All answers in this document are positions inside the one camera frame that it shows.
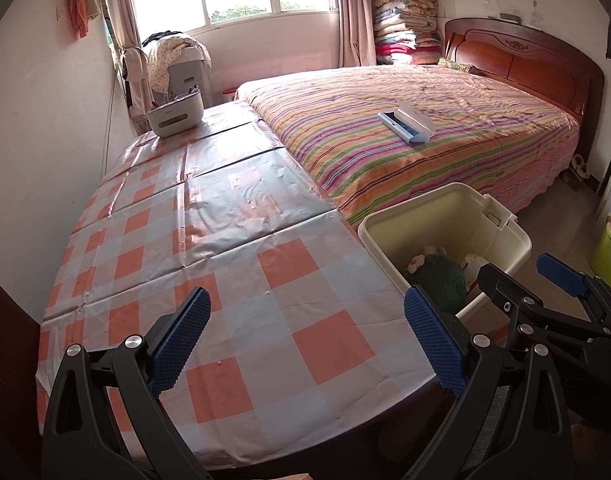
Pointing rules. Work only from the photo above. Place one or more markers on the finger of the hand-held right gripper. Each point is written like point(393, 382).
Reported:
point(505, 290)
point(560, 272)

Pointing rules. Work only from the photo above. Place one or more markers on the grey item on headboard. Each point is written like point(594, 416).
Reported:
point(510, 17)

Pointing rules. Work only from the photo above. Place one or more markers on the bundle of pens and tools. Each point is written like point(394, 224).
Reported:
point(178, 96)

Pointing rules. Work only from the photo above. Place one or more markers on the orange white checkered tablecloth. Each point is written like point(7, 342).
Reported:
point(285, 270)

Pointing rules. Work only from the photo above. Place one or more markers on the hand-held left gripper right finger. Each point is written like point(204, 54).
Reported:
point(435, 345)

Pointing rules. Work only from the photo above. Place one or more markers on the stack of folded quilts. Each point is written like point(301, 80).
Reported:
point(408, 20)

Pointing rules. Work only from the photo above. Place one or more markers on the patterned pillow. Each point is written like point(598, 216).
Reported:
point(455, 65)

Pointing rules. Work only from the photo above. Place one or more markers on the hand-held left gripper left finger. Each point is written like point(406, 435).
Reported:
point(178, 345)

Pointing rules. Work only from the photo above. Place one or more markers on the white wall switch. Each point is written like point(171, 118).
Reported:
point(62, 12)

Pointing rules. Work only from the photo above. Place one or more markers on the dark cloth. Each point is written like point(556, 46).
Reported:
point(160, 36)

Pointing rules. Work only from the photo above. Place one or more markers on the orange hanging cloth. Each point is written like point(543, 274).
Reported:
point(80, 7)

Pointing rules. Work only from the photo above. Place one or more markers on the wooden headboard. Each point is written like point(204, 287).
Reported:
point(525, 60)

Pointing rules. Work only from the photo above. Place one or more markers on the white ball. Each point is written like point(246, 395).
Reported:
point(475, 270)

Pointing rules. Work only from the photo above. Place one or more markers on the white floor appliance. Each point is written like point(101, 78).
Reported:
point(188, 72)

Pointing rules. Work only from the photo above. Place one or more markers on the white desktop organizer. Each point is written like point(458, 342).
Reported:
point(173, 117)

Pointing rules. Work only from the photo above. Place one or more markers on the polka dot cloth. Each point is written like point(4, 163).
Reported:
point(158, 60)

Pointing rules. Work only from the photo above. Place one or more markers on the green plush toy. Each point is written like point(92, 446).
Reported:
point(438, 280)

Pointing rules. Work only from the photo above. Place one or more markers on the lime green plastic box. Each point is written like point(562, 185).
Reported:
point(608, 265)

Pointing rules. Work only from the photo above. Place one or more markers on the blue case with clear lid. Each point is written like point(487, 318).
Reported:
point(400, 125)

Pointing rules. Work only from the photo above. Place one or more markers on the beige curtain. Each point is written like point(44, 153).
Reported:
point(355, 25)
point(117, 0)

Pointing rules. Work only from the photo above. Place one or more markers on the striped bed sheet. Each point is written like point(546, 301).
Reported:
point(360, 130)

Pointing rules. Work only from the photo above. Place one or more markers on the beige slipper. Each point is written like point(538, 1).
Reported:
point(576, 162)
point(585, 169)

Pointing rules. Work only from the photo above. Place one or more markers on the cream plastic bin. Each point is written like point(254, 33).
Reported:
point(435, 220)

